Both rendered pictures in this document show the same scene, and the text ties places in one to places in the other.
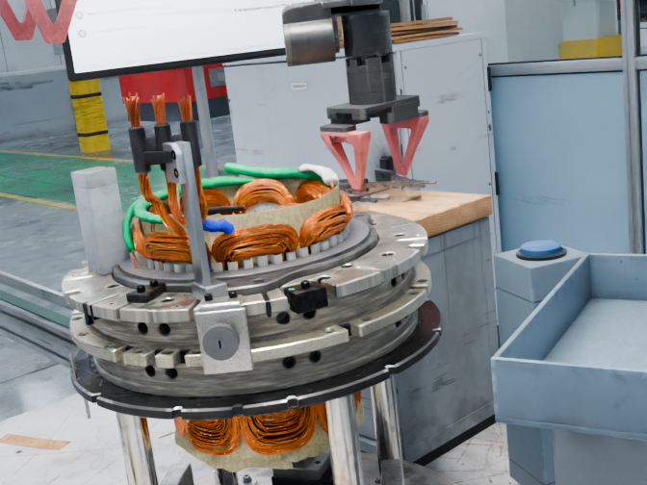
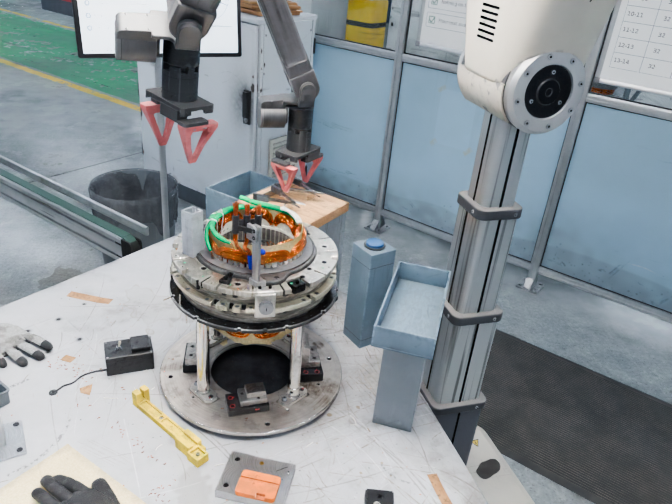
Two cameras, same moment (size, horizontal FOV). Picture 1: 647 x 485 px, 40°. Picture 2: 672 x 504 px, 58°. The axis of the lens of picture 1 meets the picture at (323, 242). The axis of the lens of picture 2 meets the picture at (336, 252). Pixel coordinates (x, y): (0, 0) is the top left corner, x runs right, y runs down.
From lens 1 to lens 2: 53 cm
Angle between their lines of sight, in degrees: 23
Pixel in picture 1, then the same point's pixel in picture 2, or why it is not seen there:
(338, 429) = (297, 333)
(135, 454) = (203, 337)
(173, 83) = not seen: outside the picture
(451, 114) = not seen: hidden behind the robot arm
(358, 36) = (298, 119)
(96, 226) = (193, 237)
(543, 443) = (363, 324)
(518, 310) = (361, 269)
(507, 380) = (378, 333)
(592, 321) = (400, 293)
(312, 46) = (274, 122)
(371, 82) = (300, 142)
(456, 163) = not seen: hidden behind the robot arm
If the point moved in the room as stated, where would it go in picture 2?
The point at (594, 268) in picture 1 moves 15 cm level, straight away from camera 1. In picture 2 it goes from (401, 267) to (397, 234)
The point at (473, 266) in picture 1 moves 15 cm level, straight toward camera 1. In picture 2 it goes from (336, 235) to (343, 265)
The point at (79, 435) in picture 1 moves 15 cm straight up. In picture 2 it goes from (116, 295) to (111, 243)
